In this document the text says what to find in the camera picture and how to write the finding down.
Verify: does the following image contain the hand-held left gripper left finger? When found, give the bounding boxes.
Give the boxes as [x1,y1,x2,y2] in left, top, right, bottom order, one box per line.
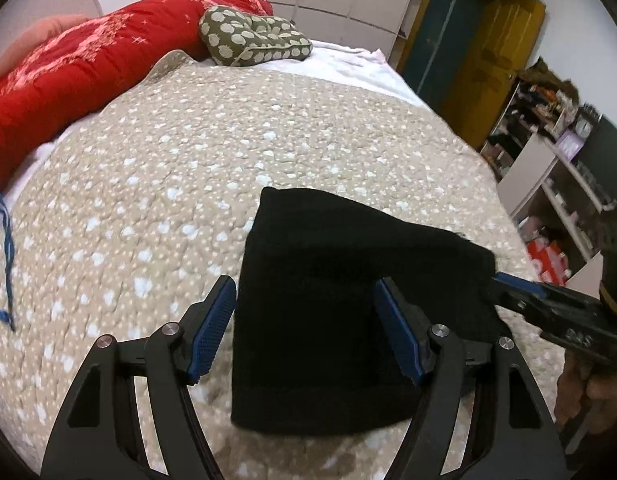
[38,274,238,480]

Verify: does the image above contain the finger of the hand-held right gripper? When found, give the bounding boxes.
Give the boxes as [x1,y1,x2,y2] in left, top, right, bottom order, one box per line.
[489,271,551,317]

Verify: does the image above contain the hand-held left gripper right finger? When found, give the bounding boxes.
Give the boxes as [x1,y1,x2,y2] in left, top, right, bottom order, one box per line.
[374,277,569,480]

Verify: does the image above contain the black pants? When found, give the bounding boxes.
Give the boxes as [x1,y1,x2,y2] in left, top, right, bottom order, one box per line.
[231,187,514,436]

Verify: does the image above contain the person's right hand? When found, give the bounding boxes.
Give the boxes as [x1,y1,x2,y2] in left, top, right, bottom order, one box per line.
[555,347,617,436]

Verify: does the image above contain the red box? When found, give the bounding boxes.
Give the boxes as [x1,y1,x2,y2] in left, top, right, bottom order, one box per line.
[527,239,572,284]

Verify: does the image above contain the white shelf unit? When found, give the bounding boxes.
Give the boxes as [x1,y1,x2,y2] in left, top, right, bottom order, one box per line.
[481,57,617,283]

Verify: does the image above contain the beige dotted quilted blanket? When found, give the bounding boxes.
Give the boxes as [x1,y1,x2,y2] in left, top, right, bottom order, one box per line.
[0,50,571,480]

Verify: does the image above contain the yellow door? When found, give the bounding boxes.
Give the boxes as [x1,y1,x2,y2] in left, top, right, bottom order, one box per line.
[451,0,547,150]

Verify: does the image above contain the teal door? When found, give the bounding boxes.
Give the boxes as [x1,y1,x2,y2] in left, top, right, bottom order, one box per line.
[395,0,489,112]

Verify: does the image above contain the red patterned quilt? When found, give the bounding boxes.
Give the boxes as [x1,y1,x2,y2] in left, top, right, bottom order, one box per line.
[0,0,274,192]

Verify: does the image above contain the green dotted pillow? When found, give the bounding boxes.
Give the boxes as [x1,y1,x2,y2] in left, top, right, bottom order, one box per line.
[198,5,314,68]

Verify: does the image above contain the pink pillow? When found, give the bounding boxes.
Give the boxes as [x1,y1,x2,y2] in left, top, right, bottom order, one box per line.
[0,14,89,82]

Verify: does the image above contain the blue cord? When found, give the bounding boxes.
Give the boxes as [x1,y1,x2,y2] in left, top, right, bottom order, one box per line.
[0,185,17,332]

